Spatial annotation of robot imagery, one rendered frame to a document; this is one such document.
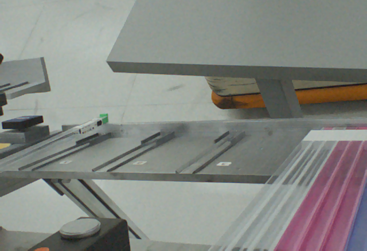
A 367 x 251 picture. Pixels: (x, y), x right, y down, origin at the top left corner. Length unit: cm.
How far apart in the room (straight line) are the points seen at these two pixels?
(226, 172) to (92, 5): 188
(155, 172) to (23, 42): 190
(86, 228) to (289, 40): 77
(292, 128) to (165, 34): 48
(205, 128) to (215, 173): 21
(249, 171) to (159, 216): 105
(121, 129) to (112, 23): 144
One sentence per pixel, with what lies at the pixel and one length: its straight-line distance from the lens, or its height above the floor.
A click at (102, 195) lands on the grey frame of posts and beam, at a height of 53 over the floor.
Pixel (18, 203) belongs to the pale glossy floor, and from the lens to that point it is 193.
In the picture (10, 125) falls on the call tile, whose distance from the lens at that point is 86.
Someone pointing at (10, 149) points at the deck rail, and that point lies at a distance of 82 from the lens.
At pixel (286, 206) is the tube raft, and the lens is 45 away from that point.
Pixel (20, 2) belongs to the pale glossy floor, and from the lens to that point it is 271.
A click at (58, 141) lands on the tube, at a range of 76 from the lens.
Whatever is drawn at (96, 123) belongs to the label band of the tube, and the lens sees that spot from 84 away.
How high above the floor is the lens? 134
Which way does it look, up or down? 48 degrees down
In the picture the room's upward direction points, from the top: 32 degrees counter-clockwise
